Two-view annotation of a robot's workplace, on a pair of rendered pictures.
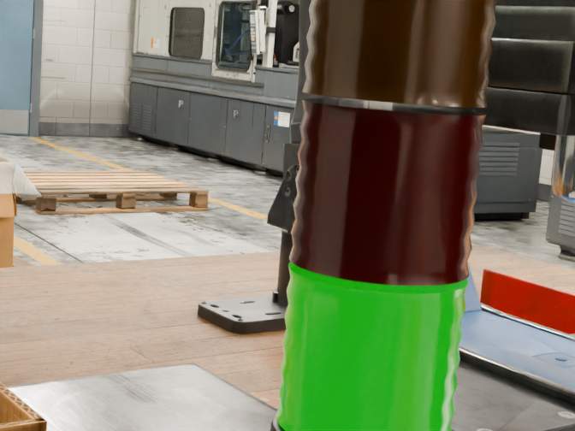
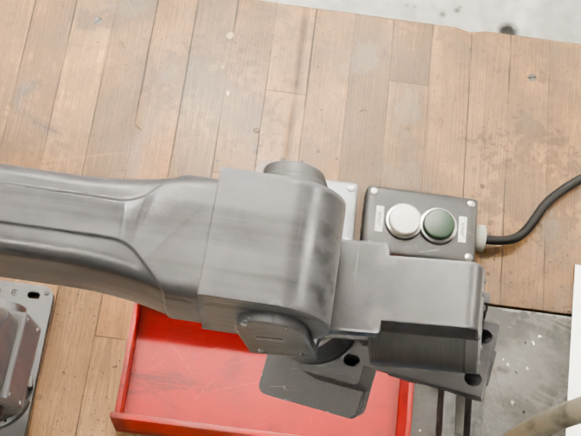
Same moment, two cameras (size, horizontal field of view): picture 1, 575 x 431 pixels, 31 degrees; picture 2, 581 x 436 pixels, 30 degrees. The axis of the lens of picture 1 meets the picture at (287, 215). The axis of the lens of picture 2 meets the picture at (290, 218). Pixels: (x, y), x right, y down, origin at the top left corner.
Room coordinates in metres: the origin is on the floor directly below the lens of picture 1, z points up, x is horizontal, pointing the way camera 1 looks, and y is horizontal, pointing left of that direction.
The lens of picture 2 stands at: (0.61, 0.00, 1.86)
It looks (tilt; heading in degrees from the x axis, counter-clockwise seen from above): 68 degrees down; 303
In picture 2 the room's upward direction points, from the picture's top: 10 degrees clockwise
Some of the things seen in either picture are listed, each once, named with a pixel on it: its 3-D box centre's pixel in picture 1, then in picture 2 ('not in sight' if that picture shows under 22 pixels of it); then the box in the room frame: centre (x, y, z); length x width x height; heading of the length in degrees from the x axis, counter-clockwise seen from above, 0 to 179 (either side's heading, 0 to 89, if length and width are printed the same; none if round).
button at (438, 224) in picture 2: not in sight; (437, 227); (0.72, -0.41, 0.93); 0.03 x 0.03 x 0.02
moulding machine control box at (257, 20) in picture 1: (260, 32); not in sight; (9.43, 0.37, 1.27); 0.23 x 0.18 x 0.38; 123
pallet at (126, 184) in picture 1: (97, 190); not in sight; (7.17, 1.33, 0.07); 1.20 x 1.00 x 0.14; 125
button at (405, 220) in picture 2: not in sight; (403, 222); (0.74, -0.39, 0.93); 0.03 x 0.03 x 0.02
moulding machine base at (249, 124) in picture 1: (293, 120); not in sight; (9.85, 0.02, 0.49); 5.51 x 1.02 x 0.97; 33
